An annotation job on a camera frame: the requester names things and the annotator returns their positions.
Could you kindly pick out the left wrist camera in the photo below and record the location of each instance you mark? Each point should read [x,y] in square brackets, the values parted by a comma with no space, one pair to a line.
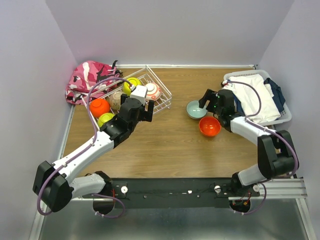
[139,93]

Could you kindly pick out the lavender plastic laundry basket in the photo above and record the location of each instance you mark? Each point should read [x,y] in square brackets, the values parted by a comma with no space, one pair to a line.
[285,115]

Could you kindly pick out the white bowl with red pattern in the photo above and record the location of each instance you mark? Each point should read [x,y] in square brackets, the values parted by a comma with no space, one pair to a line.
[153,91]

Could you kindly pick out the beige speckled bowl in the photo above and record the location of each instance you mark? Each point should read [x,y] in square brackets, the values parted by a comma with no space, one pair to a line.
[115,100]

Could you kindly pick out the white wire dish rack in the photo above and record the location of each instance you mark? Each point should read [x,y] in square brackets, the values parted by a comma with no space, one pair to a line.
[146,76]

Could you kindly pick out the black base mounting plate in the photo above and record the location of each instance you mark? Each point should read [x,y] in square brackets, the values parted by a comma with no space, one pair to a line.
[164,193]

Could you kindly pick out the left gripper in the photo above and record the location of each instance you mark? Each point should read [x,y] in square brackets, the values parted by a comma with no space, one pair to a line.
[146,116]

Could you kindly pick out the white folded cloth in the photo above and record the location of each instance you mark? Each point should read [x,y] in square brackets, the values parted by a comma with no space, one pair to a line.
[254,99]

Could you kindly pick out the yellow-green bowl at front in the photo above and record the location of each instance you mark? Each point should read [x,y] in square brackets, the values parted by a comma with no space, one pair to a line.
[104,118]

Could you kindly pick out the dark blue jeans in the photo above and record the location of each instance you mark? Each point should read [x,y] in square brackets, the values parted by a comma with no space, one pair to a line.
[277,94]

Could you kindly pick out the orange bowl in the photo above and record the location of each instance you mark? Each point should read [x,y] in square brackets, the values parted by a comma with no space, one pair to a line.
[99,107]
[209,126]

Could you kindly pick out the light blue ribbed bowl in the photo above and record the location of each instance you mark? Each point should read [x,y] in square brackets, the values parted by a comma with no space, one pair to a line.
[194,111]

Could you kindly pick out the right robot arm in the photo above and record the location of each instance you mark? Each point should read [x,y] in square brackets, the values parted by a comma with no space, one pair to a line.
[276,155]

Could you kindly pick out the pink camouflage cloth bag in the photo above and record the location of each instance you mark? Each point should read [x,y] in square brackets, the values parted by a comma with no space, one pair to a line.
[86,75]

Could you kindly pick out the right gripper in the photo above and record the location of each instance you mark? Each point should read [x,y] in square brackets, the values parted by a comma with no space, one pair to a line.
[209,95]

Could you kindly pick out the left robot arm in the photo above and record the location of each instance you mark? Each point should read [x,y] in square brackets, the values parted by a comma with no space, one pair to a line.
[55,184]

